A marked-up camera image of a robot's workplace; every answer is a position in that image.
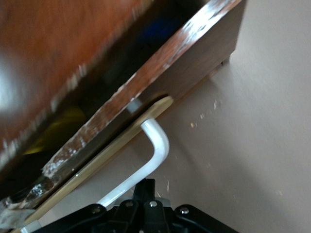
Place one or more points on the yellow wooden cube block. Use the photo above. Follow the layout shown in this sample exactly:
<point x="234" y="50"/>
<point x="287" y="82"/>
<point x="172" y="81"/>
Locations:
<point x="60" y="126"/>

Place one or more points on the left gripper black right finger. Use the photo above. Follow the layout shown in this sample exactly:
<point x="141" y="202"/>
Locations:
<point x="158" y="218"/>

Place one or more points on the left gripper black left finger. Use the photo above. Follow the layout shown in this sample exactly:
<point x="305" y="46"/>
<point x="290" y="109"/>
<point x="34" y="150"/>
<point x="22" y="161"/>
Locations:
<point x="121" y="218"/>

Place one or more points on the dark brown wooden cabinet box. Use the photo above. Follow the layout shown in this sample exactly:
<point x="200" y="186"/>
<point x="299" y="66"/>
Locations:
<point x="48" y="36"/>

